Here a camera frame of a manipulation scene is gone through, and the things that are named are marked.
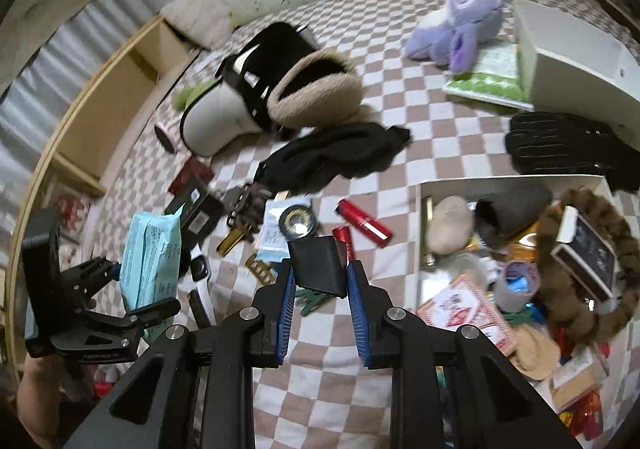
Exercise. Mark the checkered bed sheet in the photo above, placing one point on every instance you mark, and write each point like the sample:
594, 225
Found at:
400, 144

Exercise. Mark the white cardboard container box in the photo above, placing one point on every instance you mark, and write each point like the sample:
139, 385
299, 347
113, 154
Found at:
425, 279

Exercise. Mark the white pillow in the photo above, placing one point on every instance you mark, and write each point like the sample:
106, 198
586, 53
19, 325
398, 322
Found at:
200, 14

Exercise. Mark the grey curtain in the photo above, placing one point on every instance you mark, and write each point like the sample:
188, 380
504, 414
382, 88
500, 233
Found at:
60, 64

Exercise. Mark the red card pack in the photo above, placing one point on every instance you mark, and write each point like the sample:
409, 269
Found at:
465, 309

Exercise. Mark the wooden bedside shelf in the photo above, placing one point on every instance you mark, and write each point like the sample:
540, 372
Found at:
95, 129

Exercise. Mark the black knit scarf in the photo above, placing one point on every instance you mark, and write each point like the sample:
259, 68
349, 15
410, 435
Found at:
335, 154

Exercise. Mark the white and black cap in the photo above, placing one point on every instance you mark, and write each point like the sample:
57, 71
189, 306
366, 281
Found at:
215, 116

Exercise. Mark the brown hair claw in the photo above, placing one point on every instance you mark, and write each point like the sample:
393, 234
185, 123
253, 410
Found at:
247, 204

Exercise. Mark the small brown cardboard box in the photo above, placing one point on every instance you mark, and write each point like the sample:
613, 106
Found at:
577, 376

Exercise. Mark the long red lipstick tube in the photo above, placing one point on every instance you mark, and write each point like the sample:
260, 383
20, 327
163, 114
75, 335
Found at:
364, 222

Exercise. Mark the black and white box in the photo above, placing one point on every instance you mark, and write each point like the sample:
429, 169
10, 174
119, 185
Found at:
590, 254

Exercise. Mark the white and blue sachet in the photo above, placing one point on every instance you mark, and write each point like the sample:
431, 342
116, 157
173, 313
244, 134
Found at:
270, 244

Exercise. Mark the light blue wipes packet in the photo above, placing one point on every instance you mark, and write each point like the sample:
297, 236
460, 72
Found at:
150, 259

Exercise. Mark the round black compact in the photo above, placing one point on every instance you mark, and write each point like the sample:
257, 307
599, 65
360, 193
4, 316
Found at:
297, 223

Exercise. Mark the beige cloth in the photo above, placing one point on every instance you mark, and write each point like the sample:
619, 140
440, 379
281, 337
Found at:
535, 356

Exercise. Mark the small black box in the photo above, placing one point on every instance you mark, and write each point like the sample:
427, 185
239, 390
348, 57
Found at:
318, 265

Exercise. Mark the person's left forearm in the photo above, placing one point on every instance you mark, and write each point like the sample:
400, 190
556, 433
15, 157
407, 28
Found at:
42, 404

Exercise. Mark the dark grey sock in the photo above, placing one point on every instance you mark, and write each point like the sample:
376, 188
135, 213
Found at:
515, 214

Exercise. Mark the white storage box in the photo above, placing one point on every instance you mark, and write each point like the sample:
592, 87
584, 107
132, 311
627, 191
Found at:
570, 64

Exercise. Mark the green tissue pack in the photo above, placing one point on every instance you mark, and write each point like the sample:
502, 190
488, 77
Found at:
492, 79

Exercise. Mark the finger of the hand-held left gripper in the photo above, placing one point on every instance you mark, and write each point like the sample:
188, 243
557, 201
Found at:
90, 279
115, 326

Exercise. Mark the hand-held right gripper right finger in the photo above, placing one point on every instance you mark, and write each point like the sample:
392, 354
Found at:
358, 316

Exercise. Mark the smartwatch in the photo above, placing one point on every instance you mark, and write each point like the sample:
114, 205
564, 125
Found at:
199, 269

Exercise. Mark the green clip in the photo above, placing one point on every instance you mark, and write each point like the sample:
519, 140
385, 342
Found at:
312, 304

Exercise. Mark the beige round puff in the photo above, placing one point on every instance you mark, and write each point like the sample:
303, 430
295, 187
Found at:
451, 224

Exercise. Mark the brown fur headband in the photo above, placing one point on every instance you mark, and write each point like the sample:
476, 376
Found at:
555, 289

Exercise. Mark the pink tape roll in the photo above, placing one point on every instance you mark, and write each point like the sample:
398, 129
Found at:
165, 136

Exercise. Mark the gold hair comb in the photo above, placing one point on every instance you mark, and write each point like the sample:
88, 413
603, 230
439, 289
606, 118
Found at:
261, 270

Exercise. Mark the purple plush toy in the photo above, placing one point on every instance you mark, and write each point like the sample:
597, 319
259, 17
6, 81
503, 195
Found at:
457, 29

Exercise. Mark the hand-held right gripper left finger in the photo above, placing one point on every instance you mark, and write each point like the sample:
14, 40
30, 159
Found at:
284, 314

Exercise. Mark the beige furry earmuffs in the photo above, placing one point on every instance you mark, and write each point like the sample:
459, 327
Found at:
317, 91

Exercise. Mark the red snack packet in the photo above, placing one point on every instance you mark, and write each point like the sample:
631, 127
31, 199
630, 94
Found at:
587, 416

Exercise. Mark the blue foil wrapper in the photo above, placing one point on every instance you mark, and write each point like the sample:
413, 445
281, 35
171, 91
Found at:
520, 286

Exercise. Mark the black striped gloves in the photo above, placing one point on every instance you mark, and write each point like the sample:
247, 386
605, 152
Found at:
555, 144

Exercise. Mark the short red lipstick tube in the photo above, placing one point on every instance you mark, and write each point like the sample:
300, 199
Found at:
345, 241

